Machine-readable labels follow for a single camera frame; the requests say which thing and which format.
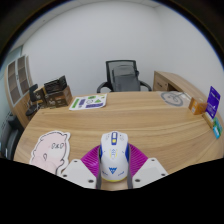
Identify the wooden shelf unit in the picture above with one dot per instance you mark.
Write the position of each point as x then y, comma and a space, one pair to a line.
18, 80

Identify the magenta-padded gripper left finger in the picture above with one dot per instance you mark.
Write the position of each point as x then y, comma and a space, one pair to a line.
78, 172

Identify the pink pig-shaped mouse pad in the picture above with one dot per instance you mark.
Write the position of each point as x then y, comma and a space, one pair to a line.
50, 150

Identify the small orange-brown box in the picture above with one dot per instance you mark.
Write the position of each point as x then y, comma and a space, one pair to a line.
197, 106

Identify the wide brown cardboard box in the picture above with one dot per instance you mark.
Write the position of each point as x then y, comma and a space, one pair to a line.
60, 99

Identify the small black chair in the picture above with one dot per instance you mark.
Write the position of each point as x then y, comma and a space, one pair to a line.
33, 98

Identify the white and blue computer mouse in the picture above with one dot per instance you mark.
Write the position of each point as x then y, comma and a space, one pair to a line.
114, 158

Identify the grey mesh office chair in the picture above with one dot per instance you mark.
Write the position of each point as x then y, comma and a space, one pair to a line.
124, 78

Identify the black office chair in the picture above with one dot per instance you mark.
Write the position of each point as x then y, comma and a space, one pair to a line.
10, 136

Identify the wooden side desk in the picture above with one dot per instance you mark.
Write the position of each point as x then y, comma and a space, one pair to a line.
170, 81

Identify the green flat box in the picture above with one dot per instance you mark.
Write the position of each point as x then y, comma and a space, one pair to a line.
217, 127

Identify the green and purple printed sheet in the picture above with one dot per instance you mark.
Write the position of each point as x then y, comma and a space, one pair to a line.
88, 101

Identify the purple standing card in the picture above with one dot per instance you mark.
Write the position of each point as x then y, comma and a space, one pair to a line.
213, 101

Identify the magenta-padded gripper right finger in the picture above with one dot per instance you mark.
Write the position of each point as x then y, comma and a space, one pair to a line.
150, 170

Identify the black box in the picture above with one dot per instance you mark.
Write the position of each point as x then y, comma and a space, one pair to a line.
55, 85

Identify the narrow brown cardboard box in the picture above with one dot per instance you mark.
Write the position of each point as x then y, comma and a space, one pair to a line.
40, 95

